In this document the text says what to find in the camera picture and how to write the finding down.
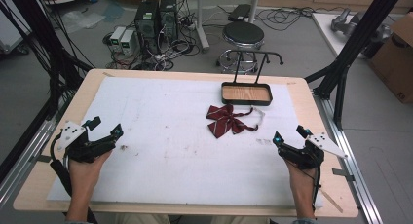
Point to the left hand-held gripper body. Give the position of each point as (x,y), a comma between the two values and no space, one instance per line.
(81,149)

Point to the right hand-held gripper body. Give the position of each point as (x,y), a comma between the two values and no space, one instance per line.
(308,157)

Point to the black rack with wooden tray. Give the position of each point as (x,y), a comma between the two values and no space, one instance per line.
(246,94)

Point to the red striped bow tie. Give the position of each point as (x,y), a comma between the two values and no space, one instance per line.
(224,120)

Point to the person's right hand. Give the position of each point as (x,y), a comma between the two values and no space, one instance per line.
(303,183)

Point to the person's left hand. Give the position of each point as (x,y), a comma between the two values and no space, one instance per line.
(82,177)

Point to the grey tape piece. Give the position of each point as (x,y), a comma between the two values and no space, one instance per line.
(342,173)
(44,158)

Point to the white foam mat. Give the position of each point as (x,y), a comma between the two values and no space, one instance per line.
(162,136)

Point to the thin wooden stick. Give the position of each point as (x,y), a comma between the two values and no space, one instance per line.
(331,200)

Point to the white power supply box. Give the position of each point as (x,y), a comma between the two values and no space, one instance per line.
(129,42)
(117,37)

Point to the clear plastic sheet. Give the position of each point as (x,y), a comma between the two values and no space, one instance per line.
(82,20)

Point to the white floor board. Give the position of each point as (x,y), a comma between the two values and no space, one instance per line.
(326,29)

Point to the brown cardboard box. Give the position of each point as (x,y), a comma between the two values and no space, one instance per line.
(394,68)

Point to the black round stool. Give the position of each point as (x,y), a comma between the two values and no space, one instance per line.
(243,34)

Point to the black computer tower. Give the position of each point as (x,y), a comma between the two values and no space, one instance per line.
(146,22)
(168,18)

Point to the grey machine part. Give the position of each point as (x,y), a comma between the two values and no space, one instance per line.
(349,24)

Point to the white cabinet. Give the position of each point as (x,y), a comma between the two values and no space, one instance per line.
(11,26)

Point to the black flat device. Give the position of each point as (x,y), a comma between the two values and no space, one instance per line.
(239,13)

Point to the aluminium rail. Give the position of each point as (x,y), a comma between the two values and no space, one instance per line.
(350,159)
(29,152)

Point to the black metal frame stand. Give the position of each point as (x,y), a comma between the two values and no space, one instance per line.
(360,35)
(42,32)

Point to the grey table leg post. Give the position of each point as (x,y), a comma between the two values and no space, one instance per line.
(254,6)
(200,22)

